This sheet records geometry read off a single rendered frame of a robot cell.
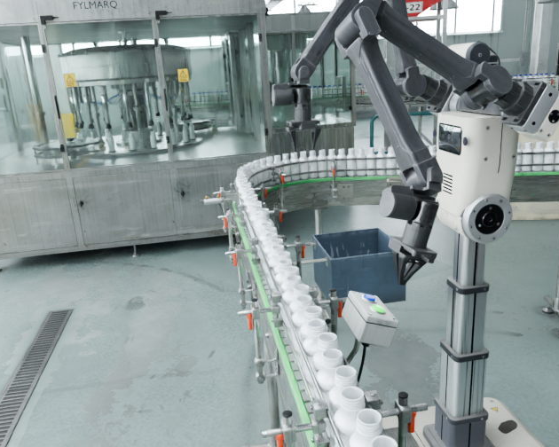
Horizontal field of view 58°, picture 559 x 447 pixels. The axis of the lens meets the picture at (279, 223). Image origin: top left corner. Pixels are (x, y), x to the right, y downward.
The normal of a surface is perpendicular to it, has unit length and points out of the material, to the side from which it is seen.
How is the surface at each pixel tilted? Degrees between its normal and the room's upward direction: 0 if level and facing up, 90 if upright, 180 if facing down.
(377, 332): 90
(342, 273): 90
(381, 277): 90
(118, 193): 90
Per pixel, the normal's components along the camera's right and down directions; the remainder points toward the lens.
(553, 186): -0.14, 0.30
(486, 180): 0.18, 0.46
